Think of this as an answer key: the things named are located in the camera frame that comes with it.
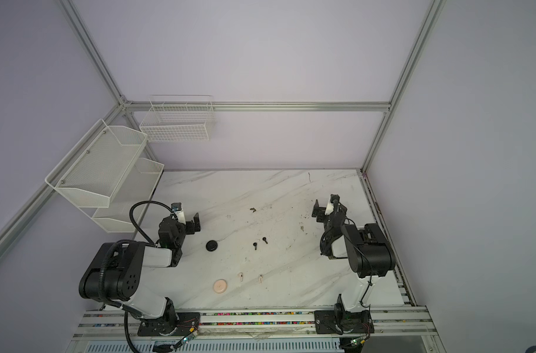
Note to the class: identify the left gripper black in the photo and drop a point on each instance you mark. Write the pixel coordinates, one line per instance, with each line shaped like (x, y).
(188, 225)

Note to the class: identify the black earbud charging case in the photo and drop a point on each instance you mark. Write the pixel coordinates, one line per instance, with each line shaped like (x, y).
(211, 246)

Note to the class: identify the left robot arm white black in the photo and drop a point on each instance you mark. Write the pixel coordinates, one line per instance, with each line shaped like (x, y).
(114, 276)

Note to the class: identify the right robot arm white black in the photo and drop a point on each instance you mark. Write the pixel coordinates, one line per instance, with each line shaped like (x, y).
(367, 250)

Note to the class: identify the pink round charging case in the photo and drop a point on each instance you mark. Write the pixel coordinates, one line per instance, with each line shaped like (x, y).
(220, 286)

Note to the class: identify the white mesh shelf lower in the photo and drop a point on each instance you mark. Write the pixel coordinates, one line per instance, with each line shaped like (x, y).
(139, 186)

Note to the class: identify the white mesh shelf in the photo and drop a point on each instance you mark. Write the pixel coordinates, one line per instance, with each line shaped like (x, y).
(139, 186)
(92, 173)

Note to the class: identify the white mesh shelf upper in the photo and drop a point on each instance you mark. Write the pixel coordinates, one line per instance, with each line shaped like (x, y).
(92, 173)

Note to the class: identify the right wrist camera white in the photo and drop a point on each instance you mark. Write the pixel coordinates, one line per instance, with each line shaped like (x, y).
(329, 209)

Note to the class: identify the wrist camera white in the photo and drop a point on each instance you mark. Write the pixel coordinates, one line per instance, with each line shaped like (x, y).
(329, 209)
(180, 216)

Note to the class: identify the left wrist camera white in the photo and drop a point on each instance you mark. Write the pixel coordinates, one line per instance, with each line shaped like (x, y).
(180, 216)

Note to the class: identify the white wire basket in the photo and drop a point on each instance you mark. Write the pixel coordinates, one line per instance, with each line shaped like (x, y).
(179, 118)

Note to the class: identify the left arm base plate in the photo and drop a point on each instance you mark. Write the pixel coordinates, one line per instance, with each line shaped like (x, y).
(168, 325)

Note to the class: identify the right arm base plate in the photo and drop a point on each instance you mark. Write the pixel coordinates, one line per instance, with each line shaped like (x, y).
(341, 323)

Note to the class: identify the aluminium mounting rail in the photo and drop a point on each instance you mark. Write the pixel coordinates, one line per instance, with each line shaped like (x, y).
(267, 323)

